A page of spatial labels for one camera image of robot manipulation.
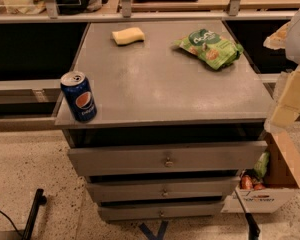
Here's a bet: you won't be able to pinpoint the middle grey drawer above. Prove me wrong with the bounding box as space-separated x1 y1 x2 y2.
87 177 239 203

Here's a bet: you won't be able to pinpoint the grey metal railing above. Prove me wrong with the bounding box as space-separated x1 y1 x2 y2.
0 0 300 24

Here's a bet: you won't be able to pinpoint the grey drawer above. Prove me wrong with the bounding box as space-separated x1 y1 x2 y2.
87 177 239 203
98 201 223 221
68 141 267 176

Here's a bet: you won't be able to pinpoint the top grey drawer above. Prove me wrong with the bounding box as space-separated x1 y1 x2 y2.
68 141 267 176

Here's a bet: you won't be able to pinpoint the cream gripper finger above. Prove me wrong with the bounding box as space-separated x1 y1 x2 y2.
264 65 300 133
263 22 290 50

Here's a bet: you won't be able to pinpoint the blue pepsi can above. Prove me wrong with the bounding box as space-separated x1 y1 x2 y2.
60 71 97 122

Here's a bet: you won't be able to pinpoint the orange snack packs in box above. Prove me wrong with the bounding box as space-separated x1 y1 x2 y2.
240 175 265 190

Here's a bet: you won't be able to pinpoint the cardboard box with snacks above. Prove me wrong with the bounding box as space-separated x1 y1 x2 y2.
221 130 300 215

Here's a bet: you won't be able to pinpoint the black tool handle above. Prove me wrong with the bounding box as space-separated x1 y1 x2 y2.
235 190 261 240

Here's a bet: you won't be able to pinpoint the yellow sponge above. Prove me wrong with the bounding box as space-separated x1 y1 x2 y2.
112 27 145 45

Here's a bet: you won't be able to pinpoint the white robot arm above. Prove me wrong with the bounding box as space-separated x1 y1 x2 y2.
263 9 300 133

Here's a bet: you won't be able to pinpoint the black bar on floor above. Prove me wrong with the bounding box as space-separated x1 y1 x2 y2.
21 188 47 240

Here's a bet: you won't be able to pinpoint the black cable on floor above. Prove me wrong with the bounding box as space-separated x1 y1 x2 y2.
0 200 24 238

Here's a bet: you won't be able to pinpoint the green snack bag in box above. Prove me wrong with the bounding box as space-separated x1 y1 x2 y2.
254 151 270 179

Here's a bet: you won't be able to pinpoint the grey drawer cabinet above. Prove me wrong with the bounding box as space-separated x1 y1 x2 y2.
56 21 271 208

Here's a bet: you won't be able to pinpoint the bottom grey drawer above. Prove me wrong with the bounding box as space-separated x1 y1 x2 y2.
98 201 223 221

